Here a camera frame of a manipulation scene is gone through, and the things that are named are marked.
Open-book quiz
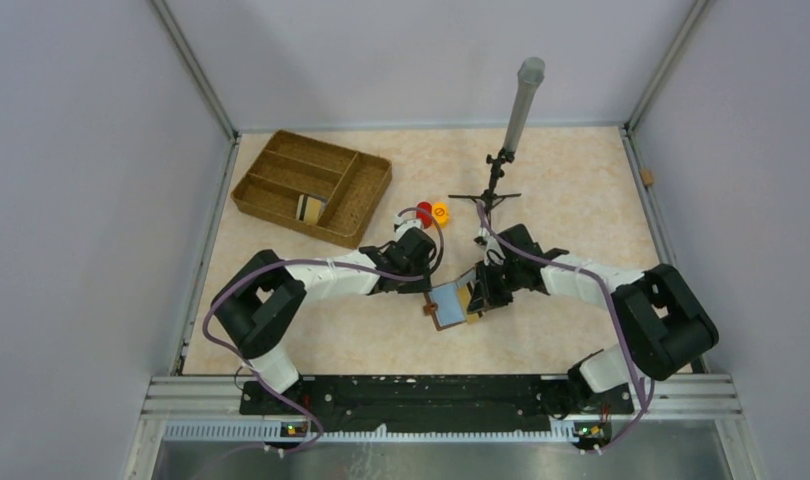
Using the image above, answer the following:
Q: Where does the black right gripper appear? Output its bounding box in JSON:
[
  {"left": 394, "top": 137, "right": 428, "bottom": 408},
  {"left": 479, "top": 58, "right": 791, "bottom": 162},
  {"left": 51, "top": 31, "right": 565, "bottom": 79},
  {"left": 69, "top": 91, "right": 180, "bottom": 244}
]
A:
[{"left": 468, "top": 259, "right": 523, "bottom": 314}]

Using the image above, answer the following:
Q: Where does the gold card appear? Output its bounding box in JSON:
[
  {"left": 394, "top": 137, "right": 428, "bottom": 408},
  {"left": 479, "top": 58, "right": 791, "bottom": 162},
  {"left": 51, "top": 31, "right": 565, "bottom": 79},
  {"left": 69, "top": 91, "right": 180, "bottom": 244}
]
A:
[
  {"left": 457, "top": 282, "right": 484, "bottom": 324},
  {"left": 295, "top": 194, "right": 327, "bottom": 225}
]

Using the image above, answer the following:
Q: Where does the brown leather card holder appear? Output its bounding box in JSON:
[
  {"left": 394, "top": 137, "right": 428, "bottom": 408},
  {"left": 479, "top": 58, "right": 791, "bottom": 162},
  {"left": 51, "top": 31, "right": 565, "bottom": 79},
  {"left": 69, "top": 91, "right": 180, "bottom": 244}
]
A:
[{"left": 423, "top": 268, "right": 483, "bottom": 331}]

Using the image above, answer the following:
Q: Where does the woven brown divided tray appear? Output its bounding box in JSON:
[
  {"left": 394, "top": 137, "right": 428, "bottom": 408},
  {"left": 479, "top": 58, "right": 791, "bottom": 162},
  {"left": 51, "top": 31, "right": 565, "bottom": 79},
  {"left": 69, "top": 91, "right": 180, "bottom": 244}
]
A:
[{"left": 231, "top": 130, "right": 392, "bottom": 249}]

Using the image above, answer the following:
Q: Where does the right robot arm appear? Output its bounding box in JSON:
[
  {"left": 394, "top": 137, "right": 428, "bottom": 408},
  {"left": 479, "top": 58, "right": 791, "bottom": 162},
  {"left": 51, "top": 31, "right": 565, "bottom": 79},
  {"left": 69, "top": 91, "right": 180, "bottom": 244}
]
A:
[{"left": 467, "top": 224, "right": 719, "bottom": 412}]

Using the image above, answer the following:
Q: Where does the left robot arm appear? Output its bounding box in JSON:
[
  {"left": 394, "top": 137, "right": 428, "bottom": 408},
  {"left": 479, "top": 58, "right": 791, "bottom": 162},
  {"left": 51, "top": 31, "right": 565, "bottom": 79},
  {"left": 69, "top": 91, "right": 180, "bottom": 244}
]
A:
[{"left": 209, "top": 222, "right": 444, "bottom": 414}]

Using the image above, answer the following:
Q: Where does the red cylinder button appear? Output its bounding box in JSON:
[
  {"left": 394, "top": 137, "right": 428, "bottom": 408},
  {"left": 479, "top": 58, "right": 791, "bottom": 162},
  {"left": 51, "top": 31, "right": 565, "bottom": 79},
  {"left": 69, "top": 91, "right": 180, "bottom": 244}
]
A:
[{"left": 415, "top": 201, "right": 433, "bottom": 229}]

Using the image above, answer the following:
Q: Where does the orange cylinder button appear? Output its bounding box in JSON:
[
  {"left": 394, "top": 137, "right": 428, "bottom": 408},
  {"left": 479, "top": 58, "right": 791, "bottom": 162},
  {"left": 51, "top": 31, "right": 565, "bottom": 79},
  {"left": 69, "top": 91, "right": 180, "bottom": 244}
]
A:
[{"left": 432, "top": 202, "right": 450, "bottom": 228}]

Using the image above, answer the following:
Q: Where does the black tripod stand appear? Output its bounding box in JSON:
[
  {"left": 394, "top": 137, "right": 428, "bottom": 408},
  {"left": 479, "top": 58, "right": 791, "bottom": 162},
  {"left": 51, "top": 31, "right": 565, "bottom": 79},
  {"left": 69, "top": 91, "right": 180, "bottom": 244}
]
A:
[{"left": 448, "top": 148, "right": 522, "bottom": 216}]

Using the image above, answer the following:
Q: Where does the grey tube on stand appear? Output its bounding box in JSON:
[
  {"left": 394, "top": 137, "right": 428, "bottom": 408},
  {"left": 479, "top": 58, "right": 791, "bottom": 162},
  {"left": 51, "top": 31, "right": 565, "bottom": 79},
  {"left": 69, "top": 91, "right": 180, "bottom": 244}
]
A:
[{"left": 502, "top": 57, "right": 545, "bottom": 155}]

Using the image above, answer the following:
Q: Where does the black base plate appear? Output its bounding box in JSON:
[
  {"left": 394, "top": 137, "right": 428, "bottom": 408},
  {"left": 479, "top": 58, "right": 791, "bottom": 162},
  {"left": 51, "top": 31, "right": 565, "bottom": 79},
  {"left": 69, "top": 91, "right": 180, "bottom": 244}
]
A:
[{"left": 239, "top": 375, "right": 634, "bottom": 433}]

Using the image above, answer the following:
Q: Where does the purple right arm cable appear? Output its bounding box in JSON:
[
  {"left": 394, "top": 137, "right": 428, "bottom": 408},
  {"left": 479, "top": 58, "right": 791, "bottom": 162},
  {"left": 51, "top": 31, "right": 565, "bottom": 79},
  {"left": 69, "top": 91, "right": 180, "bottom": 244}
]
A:
[{"left": 476, "top": 202, "right": 657, "bottom": 452}]

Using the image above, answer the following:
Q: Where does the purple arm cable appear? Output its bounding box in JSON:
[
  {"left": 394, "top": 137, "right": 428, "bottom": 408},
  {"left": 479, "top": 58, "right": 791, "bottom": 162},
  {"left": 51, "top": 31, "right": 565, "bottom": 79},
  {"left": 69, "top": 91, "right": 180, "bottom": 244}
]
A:
[
  {"left": 202, "top": 206, "right": 446, "bottom": 454},
  {"left": 476, "top": 202, "right": 657, "bottom": 452}
]

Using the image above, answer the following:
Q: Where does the small wooden wall block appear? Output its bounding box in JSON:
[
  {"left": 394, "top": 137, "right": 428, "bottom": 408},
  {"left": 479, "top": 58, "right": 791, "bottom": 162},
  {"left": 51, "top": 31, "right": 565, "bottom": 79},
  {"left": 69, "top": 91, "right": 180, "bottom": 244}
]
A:
[{"left": 638, "top": 168, "right": 655, "bottom": 188}]

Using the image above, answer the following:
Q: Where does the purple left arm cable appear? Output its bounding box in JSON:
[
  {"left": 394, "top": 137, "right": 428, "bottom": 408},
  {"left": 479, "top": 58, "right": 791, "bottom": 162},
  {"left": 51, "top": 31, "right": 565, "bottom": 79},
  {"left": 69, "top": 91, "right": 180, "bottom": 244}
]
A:
[{"left": 202, "top": 206, "right": 446, "bottom": 454}]

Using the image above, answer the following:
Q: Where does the aluminium frame rail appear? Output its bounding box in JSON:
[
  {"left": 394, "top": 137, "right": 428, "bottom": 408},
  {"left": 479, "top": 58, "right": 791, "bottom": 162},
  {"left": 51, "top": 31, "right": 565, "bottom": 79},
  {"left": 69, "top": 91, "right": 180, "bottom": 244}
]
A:
[{"left": 124, "top": 373, "right": 766, "bottom": 479}]

